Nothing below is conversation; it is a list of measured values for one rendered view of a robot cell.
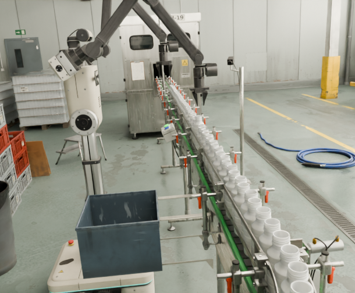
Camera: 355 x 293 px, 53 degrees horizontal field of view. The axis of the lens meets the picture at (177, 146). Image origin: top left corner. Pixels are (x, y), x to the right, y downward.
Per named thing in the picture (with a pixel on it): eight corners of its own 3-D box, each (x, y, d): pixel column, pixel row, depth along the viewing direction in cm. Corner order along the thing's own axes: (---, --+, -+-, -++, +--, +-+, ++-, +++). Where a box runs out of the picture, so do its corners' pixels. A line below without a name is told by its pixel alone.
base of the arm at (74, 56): (80, 70, 189) (65, 50, 186) (92, 61, 189) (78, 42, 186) (76, 71, 181) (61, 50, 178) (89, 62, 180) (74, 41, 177)
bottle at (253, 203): (267, 251, 102) (269, 197, 97) (261, 262, 97) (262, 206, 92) (248, 246, 105) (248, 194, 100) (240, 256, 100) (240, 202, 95)
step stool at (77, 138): (78, 155, 564) (74, 130, 553) (107, 160, 532) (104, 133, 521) (54, 164, 526) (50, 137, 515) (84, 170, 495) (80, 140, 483)
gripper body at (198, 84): (210, 90, 188) (209, 76, 186) (191, 92, 188) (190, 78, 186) (208, 89, 195) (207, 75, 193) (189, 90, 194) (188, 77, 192)
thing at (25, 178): (20, 198, 409) (16, 180, 403) (-18, 202, 405) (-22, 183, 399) (32, 179, 468) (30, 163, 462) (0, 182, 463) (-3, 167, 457)
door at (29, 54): (48, 105, 1142) (37, 36, 1085) (16, 107, 1135) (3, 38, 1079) (48, 104, 1151) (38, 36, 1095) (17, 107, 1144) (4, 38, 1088)
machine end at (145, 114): (205, 135, 648) (200, 12, 591) (127, 140, 638) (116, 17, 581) (193, 118, 801) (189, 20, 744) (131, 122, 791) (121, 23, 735)
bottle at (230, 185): (242, 212, 126) (241, 168, 121) (244, 220, 120) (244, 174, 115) (224, 213, 126) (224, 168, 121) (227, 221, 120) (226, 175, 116)
